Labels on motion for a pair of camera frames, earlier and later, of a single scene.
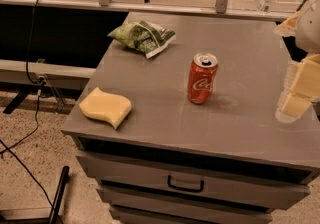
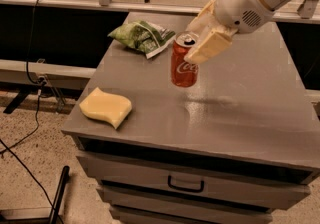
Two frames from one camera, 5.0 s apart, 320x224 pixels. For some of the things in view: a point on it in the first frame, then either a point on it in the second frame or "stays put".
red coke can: [201, 77] to [183, 72]
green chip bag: [142, 36] stays put
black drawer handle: [169, 182] stays put
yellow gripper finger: [289, 26] to [205, 22]
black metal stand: [55, 207] stays put
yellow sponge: [109, 107] stays put
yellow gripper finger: [302, 89] to [211, 44]
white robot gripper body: [310, 28] to [237, 4]
